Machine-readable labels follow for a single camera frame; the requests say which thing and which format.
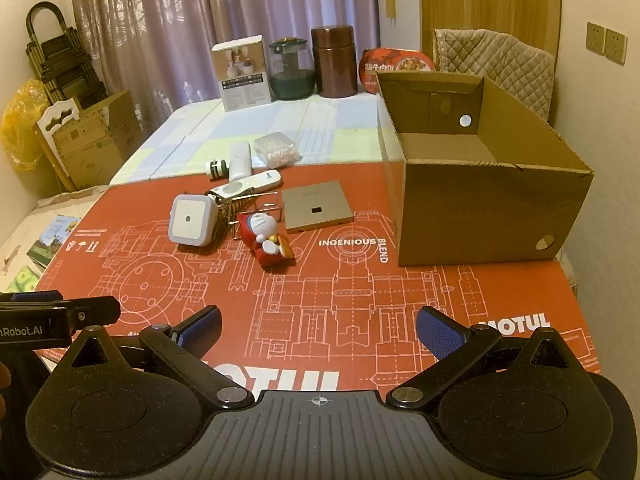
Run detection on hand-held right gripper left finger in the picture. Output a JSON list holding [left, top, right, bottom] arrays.
[[50, 305, 255, 408]]

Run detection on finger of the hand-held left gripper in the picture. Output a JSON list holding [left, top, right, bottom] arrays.
[[0, 290, 63, 304], [0, 296, 122, 333]]

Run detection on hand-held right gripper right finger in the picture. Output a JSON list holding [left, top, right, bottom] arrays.
[[386, 306, 596, 408]]

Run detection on tortoiseshell hair claw clip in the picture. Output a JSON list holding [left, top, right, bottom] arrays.
[[206, 190, 285, 247]]

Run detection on brown cardboard box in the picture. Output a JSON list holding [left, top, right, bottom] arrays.
[[375, 71, 596, 268]]

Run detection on white remote control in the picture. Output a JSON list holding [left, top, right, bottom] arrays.
[[210, 170, 282, 201]]

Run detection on gold router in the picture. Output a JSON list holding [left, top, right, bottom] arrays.
[[280, 180, 356, 235]]

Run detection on white rectangular stick device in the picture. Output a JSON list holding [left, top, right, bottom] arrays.
[[229, 142, 252, 181]]

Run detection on clear floss pick box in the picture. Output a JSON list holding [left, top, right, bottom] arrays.
[[252, 132, 302, 168]]

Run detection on person's left hand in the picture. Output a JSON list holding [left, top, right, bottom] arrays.
[[0, 360, 13, 421]]

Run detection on green picture book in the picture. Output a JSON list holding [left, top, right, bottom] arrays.
[[4, 265, 41, 293]]

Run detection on illustrated book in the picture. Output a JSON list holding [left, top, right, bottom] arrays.
[[25, 215, 81, 266]]

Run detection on white square night light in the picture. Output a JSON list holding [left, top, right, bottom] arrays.
[[171, 192, 221, 248]]

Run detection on blue cat figure toy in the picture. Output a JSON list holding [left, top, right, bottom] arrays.
[[235, 211, 296, 272]]

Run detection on flattened cardboard cartons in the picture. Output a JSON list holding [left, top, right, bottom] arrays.
[[52, 90, 136, 191]]

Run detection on yellow plastic bag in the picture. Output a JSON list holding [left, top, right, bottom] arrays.
[[0, 79, 53, 171]]

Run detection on white carved board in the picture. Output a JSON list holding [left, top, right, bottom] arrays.
[[34, 100, 83, 181]]

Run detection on pastel checkered tablecloth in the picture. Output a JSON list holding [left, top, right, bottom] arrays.
[[107, 91, 391, 186]]

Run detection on dark folding step ladder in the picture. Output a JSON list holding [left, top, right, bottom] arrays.
[[26, 2, 108, 111]]

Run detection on white product box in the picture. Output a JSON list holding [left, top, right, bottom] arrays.
[[210, 35, 273, 112]]

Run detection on green glass jar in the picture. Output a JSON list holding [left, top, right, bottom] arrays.
[[269, 36, 317, 100]]

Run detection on red instant meal bowl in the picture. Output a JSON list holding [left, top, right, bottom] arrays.
[[359, 46, 436, 95]]

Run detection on beige quilted cover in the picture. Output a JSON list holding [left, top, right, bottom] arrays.
[[432, 28, 557, 126]]

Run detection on brown cylindrical canister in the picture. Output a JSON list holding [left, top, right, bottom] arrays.
[[311, 26, 358, 98]]

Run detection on mauve curtain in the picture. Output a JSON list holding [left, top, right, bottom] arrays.
[[67, 0, 378, 126]]

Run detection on beige wall socket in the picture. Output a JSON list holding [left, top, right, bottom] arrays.
[[604, 28, 628, 65], [586, 21, 607, 53]]

